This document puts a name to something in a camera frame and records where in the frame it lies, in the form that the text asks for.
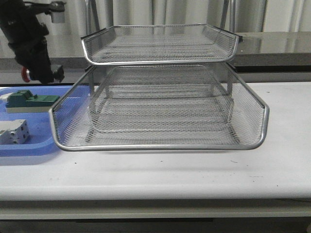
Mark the white circuit breaker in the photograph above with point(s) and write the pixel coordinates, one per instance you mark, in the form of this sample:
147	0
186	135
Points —
13	132

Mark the red emergency stop button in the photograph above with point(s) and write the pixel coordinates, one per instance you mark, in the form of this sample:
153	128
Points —
57	75

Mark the grey metal rack frame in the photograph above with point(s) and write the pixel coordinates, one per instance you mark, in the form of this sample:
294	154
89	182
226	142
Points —
157	84

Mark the grey stone counter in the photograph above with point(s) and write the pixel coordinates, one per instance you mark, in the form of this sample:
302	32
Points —
258	52

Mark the green limit switch module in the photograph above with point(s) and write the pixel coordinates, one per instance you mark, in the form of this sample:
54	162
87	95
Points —
24	101

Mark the blue plastic tray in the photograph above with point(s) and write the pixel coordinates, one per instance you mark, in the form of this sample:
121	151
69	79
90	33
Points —
40	140

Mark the mesh tray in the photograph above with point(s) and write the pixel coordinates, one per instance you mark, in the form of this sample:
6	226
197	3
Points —
160	44
72	129
162	114

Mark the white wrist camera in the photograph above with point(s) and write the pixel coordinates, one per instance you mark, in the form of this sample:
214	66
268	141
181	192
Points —
57	11

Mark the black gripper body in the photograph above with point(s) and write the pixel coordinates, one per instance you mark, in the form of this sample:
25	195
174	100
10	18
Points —
26	38

